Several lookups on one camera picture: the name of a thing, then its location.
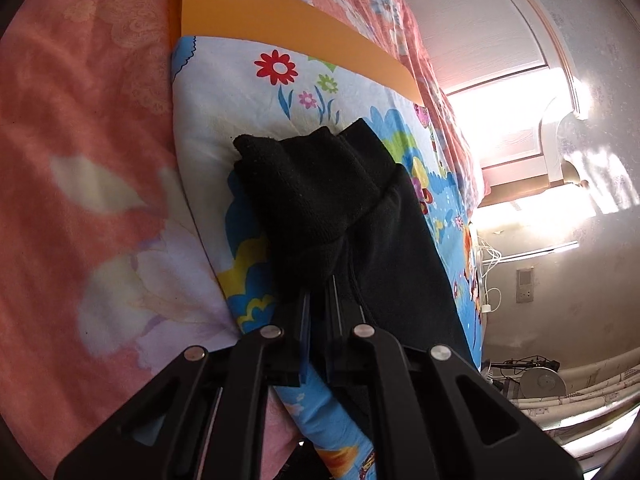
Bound striped woven cloth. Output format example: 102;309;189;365
520;347;640;448

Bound pink floral blanket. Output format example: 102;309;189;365
0;0;493;480

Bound white cable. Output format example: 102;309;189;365
474;234;504;322

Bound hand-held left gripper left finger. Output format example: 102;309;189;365
54;294;315;480

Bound cartoon printed bed sheet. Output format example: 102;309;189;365
170;35;488;480

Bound wall power socket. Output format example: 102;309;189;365
515;267;536;305

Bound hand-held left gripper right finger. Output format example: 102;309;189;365
327;274;585;480

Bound silver ribbed lamp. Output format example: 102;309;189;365
520;362;569;402

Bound white panelled door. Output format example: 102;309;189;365
394;0;587;187

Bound black pants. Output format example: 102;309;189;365
232;117;483;461

